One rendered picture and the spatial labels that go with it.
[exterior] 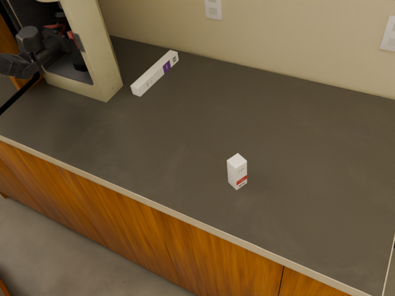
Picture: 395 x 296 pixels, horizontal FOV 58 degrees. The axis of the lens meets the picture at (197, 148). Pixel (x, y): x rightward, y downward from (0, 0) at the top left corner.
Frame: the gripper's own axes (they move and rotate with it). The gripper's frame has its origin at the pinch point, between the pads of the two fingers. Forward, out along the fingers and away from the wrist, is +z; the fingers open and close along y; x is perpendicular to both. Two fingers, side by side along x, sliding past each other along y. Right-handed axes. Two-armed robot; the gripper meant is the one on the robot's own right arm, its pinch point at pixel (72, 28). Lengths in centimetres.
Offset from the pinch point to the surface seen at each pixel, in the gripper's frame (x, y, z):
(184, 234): 42, -62, -38
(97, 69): 8.6, -14.8, -7.8
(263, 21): 6, -60, 34
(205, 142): 23, -60, -13
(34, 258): 115, 35, -62
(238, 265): 48, -82, -38
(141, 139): 22.6, -38.7, -20.5
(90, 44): -0.6, -14.8, -6.6
